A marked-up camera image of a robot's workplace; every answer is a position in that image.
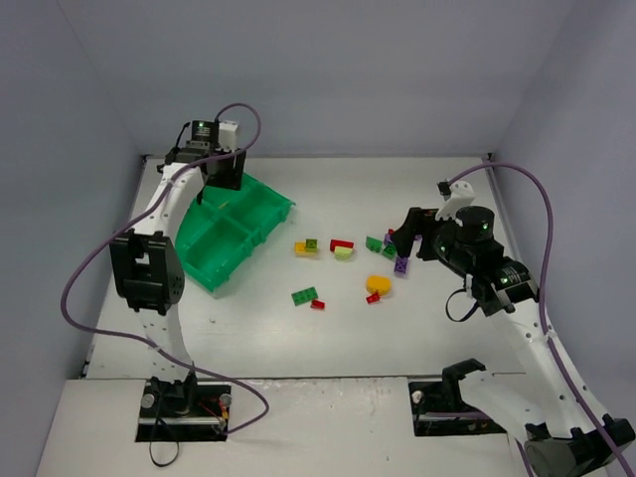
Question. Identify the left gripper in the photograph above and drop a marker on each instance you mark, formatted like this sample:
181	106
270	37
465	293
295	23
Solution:
225	175

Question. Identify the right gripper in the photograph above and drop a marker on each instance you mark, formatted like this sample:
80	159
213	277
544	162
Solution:
427	235

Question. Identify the green compartment tray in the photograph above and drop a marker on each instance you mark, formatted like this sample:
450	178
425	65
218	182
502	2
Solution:
222	230

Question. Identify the yellow oval lego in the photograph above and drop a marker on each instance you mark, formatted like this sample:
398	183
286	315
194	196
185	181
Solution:
377	284

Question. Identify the small red lego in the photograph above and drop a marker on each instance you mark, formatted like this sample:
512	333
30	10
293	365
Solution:
317	304
373	298

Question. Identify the small olive green lego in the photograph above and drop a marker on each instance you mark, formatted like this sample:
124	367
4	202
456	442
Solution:
311	245

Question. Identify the yellow rectangular lego brick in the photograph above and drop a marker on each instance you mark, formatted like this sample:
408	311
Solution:
301	250

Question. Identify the green lego brick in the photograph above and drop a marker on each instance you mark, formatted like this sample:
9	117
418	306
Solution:
304	296

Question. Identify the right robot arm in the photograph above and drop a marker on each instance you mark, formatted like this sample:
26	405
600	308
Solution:
566	431

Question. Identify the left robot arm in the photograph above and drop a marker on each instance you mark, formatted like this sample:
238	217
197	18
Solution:
147	271

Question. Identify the green square lego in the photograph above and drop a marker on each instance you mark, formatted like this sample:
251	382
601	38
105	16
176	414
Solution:
389	251

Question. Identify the purple rectangular lego brick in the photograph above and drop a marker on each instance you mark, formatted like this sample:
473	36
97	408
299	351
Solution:
401	266

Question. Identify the green curved lego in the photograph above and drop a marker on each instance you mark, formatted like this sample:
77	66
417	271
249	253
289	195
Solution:
374	244

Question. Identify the lime half round lego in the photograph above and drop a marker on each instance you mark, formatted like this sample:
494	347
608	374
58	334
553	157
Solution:
343	253

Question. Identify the red lego brick centre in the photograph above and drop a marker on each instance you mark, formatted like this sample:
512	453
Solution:
334	243

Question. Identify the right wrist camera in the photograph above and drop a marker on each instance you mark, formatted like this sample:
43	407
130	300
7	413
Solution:
458	195

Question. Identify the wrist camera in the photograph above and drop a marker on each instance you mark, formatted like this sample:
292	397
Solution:
228	137
458	195

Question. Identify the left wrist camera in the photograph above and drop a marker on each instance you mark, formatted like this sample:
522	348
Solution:
228	137

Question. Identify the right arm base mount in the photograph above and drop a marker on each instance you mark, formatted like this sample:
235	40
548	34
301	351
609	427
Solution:
433	415

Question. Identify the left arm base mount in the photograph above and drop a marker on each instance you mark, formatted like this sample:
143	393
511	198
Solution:
203	418

